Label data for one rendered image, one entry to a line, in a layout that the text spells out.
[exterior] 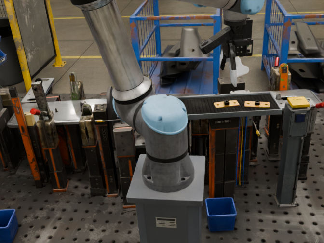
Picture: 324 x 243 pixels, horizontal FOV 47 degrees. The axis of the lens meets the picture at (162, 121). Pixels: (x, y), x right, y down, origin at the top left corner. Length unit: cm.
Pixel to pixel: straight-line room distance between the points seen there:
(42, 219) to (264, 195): 92
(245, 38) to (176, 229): 62
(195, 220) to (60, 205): 75
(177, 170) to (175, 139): 9
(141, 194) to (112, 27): 44
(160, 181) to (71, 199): 74
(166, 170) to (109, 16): 42
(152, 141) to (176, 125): 8
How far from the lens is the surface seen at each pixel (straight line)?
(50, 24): 511
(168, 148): 97
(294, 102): 137
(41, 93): 154
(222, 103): 133
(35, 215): 168
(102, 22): 94
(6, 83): 492
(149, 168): 104
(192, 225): 111
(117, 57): 97
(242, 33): 124
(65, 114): 172
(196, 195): 102
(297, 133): 142
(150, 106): 96
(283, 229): 153
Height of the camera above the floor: 177
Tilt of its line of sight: 30 degrees down
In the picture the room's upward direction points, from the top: 4 degrees counter-clockwise
